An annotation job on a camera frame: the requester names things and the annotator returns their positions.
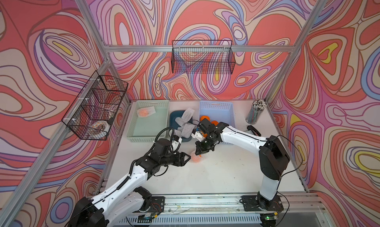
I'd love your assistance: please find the green plastic basket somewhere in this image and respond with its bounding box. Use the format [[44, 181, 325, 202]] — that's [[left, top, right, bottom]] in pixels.
[[126, 100, 169, 142]]

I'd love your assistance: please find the light blue plastic basket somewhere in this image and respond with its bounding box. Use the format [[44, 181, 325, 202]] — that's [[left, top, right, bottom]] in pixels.
[[199, 101, 236, 128]]

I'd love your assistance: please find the white foam net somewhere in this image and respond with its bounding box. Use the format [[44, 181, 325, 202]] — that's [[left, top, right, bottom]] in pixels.
[[175, 117, 187, 127], [176, 124, 196, 138], [181, 108, 195, 123]]

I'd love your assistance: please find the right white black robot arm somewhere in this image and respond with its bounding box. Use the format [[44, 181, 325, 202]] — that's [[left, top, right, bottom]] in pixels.
[[192, 119, 290, 206]]

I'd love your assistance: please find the cup of pencils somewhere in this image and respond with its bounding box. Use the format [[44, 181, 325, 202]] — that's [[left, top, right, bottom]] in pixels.
[[245, 99, 267, 125]]

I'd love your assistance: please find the dark teal plastic tub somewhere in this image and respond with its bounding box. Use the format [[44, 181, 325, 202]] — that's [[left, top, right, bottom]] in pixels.
[[168, 110, 194, 143]]

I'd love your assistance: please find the black wire basket left wall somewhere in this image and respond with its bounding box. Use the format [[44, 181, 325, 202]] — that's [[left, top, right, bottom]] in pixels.
[[61, 71, 129, 140]]

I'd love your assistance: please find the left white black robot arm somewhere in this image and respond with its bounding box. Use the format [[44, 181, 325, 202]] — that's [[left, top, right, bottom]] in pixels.
[[66, 136, 191, 227]]

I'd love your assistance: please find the black wire basket wall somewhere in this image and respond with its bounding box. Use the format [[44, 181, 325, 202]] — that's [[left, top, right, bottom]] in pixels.
[[171, 39, 236, 74], [61, 71, 129, 140]]

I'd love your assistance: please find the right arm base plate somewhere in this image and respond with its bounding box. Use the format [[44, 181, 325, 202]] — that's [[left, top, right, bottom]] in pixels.
[[239, 195, 284, 213]]

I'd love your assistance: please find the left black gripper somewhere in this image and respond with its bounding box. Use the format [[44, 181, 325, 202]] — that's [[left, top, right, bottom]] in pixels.
[[159, 151, 192, 167]]

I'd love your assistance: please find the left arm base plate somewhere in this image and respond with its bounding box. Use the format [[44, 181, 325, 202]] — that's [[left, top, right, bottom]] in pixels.
[[134, 196, 165, 213]]

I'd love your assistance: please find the item in left wire basket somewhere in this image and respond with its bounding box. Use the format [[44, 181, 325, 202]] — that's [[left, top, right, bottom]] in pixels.
[[88, 121, 110, 138]]

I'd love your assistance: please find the black wire basket back wall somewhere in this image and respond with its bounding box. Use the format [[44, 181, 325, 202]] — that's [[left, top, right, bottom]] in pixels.
[[171, 39, 236, 74]]

